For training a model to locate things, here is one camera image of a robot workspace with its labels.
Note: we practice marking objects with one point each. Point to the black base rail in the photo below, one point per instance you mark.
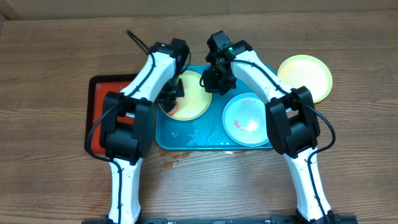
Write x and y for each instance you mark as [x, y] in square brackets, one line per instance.
[275, 219]

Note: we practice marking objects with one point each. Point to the blue plastic tray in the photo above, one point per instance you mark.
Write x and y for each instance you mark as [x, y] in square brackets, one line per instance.
[205, 132]

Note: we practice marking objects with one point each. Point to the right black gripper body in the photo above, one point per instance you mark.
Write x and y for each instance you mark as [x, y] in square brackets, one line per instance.
[221, 83]

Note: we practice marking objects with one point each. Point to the light blue plate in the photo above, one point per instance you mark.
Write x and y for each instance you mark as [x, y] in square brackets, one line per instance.
[244, 120]

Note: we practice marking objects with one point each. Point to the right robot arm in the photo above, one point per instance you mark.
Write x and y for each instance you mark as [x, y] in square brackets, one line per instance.
[291, 118]

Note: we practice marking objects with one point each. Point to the red black tray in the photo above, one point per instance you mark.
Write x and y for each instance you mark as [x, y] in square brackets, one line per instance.
[99, 86]

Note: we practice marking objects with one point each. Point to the yellow-green plate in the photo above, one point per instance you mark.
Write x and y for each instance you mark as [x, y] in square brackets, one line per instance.
[308, 71]
[195, 101]

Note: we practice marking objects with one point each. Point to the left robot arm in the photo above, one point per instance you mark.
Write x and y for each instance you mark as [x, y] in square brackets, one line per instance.
[126, 132]

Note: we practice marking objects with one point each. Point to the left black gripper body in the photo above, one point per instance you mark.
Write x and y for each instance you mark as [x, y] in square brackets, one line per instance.
[171, 91]

